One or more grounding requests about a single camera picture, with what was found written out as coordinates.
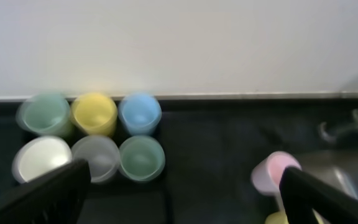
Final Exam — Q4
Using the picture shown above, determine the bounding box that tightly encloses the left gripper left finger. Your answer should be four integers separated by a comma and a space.
0, 158, 92, 224

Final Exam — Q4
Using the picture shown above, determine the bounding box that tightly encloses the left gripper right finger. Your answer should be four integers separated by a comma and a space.
279, 166, 358, 224

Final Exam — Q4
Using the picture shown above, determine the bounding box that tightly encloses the yellow cup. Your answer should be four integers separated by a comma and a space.
70, 92, 119, 137
264, 210, 324, 224

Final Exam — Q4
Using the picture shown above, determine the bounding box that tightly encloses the pink cup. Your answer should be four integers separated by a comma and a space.
250, 151, 303, 212

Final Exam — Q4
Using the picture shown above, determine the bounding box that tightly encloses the white cup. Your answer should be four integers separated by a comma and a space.
11, 136, 73, 184

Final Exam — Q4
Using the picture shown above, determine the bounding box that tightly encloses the grey cup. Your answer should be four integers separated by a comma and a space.
71, 134, 121, 184

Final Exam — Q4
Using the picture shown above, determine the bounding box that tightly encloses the black tray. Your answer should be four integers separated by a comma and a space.
9, 99, 173, 224

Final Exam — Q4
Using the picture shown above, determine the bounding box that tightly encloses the green cup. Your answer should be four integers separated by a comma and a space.
16, 92, 74, 139
118, 135, 166, 182

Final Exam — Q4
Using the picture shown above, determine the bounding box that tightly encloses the blue cup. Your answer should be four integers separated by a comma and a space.
118, 92, 162, 136

